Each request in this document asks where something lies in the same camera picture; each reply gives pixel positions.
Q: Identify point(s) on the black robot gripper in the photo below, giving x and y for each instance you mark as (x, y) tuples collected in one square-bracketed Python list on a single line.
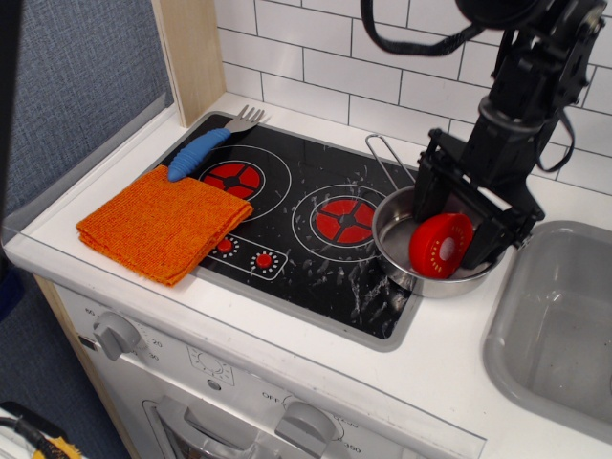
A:
[(488, 173)]

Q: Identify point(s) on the red toy tomato half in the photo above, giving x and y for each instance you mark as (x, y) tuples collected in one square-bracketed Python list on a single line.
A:
[(438, 245)]

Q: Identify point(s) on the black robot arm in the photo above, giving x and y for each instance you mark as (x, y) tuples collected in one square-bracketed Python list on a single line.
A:
[(540, 70)]

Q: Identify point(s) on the silver metal pan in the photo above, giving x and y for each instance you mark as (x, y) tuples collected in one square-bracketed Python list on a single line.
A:
[(392, 228)]

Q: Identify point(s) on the black toy stovetop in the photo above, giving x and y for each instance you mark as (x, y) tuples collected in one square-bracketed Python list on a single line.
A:
[(307, 249)]

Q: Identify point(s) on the grey toy sink basin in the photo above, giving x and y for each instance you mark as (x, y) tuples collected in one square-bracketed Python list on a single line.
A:
[(549, 346)]

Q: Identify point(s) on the grey right oven knob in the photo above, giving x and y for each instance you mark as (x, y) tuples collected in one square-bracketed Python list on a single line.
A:
[(306, 428)]

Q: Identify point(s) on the grey oven knob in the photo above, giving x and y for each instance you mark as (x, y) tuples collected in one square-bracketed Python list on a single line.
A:
[(306, 428), (116, 335)]

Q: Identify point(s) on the orange knitted cloth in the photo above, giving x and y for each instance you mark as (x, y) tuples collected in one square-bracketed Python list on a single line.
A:
[(163, 230)]

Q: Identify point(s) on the white toy oven front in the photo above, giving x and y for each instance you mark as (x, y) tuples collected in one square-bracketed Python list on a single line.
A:
[(177, 401)]

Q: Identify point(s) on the grey left oven knob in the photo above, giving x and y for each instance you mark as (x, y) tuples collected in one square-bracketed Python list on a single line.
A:
[(116, 335)]

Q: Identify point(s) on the yellow cloth at corner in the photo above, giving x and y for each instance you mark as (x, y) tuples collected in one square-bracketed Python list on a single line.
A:
[(56, 448)]

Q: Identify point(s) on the blue handled toy fork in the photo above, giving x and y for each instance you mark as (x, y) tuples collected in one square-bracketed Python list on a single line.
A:
[(192, 155)]

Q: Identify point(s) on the light wooden post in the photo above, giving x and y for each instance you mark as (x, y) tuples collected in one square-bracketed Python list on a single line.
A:
[(192, 53)]

